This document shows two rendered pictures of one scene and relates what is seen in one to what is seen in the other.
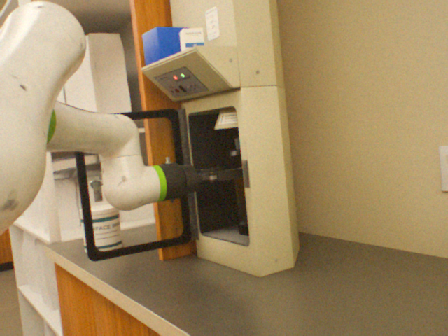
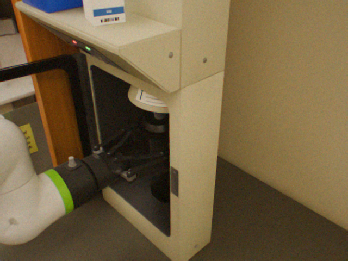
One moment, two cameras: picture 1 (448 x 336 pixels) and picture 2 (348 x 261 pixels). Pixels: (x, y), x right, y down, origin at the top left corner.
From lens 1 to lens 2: 0.80 m
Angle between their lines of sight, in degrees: 32
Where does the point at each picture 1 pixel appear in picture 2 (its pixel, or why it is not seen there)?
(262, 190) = (191, 194)
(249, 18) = not seen: outside the picture
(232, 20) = not seen: outside the picture
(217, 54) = (152, 51)
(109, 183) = not seen: outside the picture
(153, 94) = (37, 29)
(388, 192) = (305, 151)
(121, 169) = (6, 211)
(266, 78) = (213, 66)
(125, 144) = (8, 177)
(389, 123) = (331, 90)
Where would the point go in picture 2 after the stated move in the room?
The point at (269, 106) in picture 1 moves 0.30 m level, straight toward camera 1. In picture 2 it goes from (211, 101) to (261, 226)
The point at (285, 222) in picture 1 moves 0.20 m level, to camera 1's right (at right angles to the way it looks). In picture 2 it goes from (209, 210) to (288, 198)
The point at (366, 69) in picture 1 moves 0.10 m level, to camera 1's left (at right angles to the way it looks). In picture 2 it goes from (320, 18) to (279, 20)
